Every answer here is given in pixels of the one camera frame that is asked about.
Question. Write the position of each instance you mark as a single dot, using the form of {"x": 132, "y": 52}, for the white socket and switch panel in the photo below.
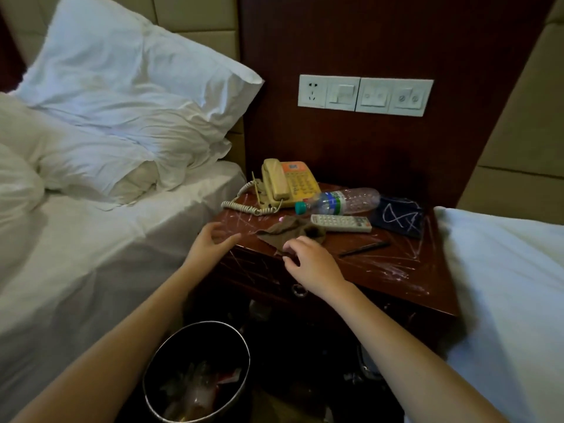
{"x": 313, "y": 92}

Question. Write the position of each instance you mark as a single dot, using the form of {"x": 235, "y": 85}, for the crumpled white duvet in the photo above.
{"x": 17, "y": 180}

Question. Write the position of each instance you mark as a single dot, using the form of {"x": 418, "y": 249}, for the dark blue scribbled pouch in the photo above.
{"x": 396, "y": 218}

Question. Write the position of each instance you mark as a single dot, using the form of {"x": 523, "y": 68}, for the person's left forearm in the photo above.
{"x": 110, "y": 356}

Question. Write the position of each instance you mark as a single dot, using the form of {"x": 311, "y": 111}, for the black metal-rimmed trash bin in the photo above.
{"x": 176, "y": 343}

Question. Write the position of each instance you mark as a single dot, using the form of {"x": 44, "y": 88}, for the white bed cover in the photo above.
{"x": 506, "y": 303}

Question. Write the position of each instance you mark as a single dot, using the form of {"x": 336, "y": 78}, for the red white wrapper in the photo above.
{"x": 229, "y": 376}

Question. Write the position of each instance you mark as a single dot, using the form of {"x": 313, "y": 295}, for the white remote control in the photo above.
{"x": 339, "y": 223}

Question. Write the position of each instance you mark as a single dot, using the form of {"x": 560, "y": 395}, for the beige padded headboard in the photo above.
{"x": 528, "y": 127}

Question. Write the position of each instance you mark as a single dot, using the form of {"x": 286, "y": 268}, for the clear plastic water bottle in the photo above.
{"x": 352, "y": 200}

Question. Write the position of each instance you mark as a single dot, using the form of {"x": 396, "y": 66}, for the brown cleaning cloth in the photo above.
{"x": 291, "y": 231}

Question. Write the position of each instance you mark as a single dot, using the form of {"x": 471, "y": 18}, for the person's right hand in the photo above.
{"x": 321, "y": 268}

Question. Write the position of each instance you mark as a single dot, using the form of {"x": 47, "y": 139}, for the white bed sheet mattress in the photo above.
{"x": 88, "y": 268}

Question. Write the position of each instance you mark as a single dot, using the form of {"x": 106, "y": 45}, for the white pillow left bed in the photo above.
{"x": 198, "y": 13}

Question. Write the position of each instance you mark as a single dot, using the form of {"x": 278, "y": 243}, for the dark wooden nightstand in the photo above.
{"x": 365, "y": 268}

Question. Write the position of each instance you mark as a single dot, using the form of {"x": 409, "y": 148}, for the person's left hand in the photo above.
{"x": 207, "y": 251}

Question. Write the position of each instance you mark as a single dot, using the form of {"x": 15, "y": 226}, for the person's right forearm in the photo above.
{"x": 396, "y": 361}

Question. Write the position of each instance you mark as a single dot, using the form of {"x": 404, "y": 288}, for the black pen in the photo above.
{"x": 365, "y": 248}

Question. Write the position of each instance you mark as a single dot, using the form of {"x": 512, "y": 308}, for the crumpled white pillow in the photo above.
{"x": 88, "y": 158}

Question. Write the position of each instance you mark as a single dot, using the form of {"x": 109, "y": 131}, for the white four-button switch panel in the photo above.
{"x": 396, "y": 96}

